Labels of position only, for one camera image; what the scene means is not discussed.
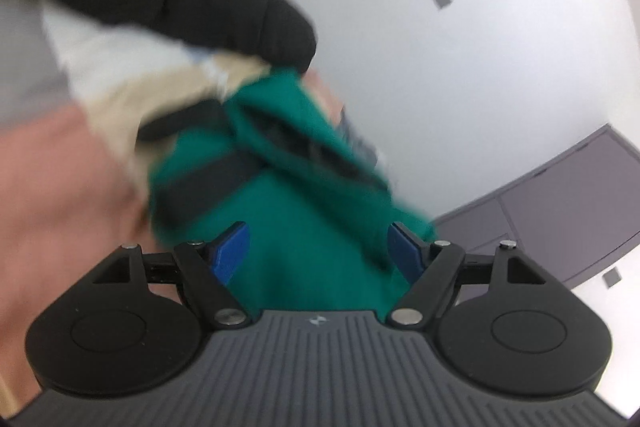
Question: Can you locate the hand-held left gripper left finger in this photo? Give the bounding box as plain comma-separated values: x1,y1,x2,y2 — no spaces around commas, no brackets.
91,222,252,328

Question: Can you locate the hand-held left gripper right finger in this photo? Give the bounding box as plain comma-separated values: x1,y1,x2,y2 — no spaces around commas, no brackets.
387,222,549,329

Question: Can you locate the green hoodie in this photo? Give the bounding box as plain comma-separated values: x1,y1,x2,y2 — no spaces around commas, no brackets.
147,71,437,324

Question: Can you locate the grey door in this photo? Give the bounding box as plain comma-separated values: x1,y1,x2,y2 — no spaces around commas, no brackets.
432,124,640,289

